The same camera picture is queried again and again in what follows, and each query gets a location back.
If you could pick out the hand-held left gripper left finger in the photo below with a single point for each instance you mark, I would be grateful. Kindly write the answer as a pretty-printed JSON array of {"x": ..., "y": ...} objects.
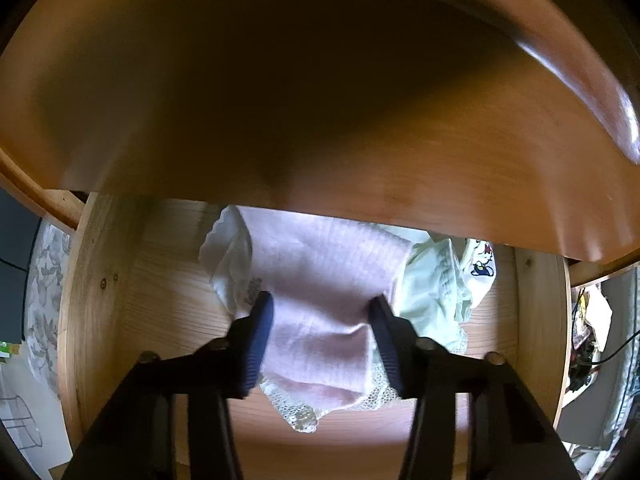
[{"x": 257, "y": 340}]

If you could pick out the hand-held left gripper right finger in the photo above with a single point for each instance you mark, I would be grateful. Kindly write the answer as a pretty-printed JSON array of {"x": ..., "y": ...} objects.
[{"x": 385, "y": 340}]

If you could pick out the pale green garment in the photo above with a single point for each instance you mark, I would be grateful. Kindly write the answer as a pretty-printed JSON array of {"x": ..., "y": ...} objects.
[{"x": 435, "y": 290}]

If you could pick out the pink ribbed garment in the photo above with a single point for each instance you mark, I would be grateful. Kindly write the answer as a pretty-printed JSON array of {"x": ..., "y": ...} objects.
[{"x": 320, "y": 300}]

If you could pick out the white cloth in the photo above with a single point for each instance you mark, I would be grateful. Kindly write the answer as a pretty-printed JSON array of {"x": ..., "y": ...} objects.
[{"x": 230, "y": 260}]

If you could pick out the white lace garment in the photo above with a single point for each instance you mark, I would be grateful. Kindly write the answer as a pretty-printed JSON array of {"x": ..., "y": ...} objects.
[{"x": 300, "y": 415}]

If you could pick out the white cartoon cat sock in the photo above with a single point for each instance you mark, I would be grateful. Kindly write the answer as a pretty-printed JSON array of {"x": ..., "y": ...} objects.
[{"x": 480, "y": 260}]

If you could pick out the colourful patterned strip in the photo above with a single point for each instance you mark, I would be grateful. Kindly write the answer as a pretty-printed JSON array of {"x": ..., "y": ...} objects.
[{"x": 580, "y": 320}]

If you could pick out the floral bedsheet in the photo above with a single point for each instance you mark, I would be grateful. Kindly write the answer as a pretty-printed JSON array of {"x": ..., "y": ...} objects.
[{"x": 47, "y": 300}]

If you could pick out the beige cloth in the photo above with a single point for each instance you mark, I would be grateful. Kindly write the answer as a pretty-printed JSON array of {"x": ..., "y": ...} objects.
[{"x": 602, "y": 315}]

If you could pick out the dark grey cabinet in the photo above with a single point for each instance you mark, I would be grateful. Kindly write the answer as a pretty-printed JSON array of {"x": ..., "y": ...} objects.
[{"x": 15, "y": 260}]

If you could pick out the wooden nightstand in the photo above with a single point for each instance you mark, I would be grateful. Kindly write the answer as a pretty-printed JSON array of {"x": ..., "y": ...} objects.
[{"x": 30, "y": 185}]

